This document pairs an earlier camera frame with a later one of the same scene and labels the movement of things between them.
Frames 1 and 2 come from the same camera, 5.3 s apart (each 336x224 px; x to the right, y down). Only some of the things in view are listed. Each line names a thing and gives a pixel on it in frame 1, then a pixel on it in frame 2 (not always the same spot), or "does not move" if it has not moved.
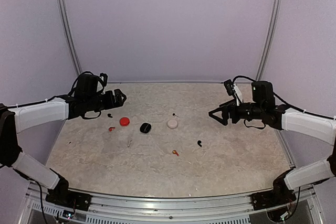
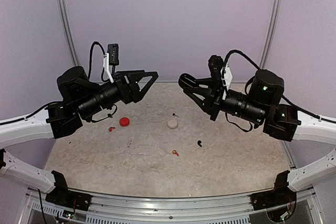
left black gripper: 118,102 to 130,92
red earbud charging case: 124,121 does not move
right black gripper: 231,105 to 213,95
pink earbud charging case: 172,124 does not move
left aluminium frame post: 66,22 does not move
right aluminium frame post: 270,31 does not move
